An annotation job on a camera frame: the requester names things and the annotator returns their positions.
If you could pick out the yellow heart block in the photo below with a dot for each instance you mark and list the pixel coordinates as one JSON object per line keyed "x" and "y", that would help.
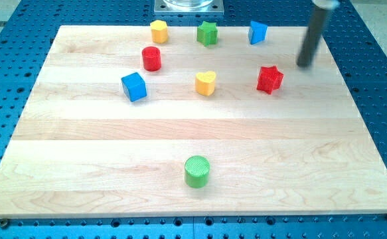
{"x": 205, "y": 83}

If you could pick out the green cylinder block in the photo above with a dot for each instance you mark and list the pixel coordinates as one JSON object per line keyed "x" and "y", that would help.
{"x": 197, "y": 169}

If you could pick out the blue cube block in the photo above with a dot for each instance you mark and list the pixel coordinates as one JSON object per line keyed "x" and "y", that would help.
{"x": 134, "y": 86}

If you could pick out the red cylinder block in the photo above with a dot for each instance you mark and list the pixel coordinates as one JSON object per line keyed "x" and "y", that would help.
{"x": 151, "y": 56}

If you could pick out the light wooden board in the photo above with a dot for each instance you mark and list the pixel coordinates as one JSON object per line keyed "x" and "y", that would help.
{"x": 81, "y": 148}

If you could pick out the red star block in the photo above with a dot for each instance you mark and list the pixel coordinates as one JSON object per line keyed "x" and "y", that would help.
{"x": 269, "y": 79}

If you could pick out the green star block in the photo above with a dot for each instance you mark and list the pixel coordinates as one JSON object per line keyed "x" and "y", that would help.
{"x": 207, "y": 33}

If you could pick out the yellow hexagon block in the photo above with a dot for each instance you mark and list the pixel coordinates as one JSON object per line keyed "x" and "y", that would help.
{"x": 159, "y": 31}

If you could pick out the blue triangle block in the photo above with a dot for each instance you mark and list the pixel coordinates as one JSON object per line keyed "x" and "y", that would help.
{"x": 257, "y": 32}

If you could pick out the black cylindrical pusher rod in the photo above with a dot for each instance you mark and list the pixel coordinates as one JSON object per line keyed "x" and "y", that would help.
{"x": 317, "y": 24}

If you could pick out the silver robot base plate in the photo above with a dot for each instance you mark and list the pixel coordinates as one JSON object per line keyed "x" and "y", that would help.
{"x": 188, "y": 7}

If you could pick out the silver rod mount collar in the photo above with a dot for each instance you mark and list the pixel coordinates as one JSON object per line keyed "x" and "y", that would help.
{"x": 326, "y": 4}

